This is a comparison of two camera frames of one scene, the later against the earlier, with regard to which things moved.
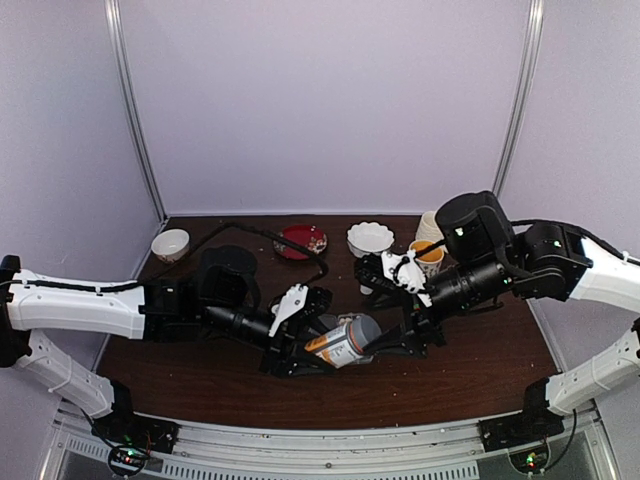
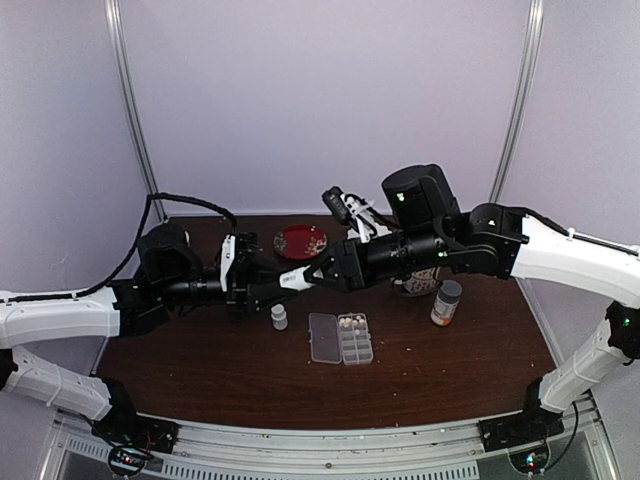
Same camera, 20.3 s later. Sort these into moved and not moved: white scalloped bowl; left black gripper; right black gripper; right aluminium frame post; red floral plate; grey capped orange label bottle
Moved: right black gripper; grey capped orange label bottle; left black gripper
Not moved: right aluminium frame post; red floral plate; white scalloped bowl
